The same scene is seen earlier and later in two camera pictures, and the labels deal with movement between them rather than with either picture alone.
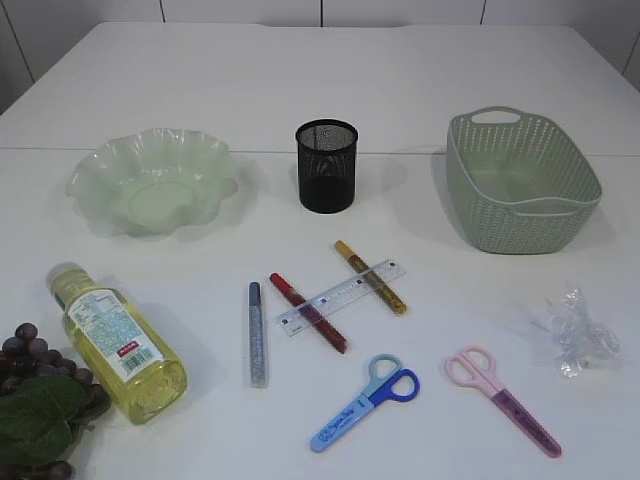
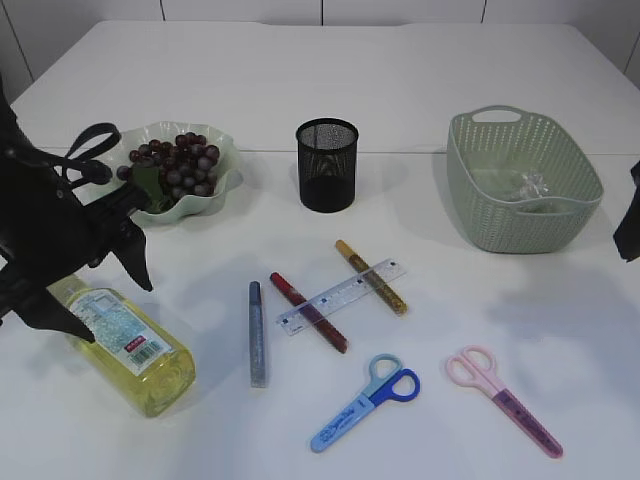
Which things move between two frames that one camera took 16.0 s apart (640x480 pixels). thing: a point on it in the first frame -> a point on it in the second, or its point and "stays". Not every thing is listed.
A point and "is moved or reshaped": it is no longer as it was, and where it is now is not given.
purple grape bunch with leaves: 45,400 -> 170,170
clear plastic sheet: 578,341 -> 531,184
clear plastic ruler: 301,315 stays
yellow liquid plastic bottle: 120,344 is moved or reshaped
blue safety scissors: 386,382 stays
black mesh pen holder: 327,155 stays
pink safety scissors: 474,367 stays
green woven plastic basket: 519,184 stays
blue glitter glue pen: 257,338 stays
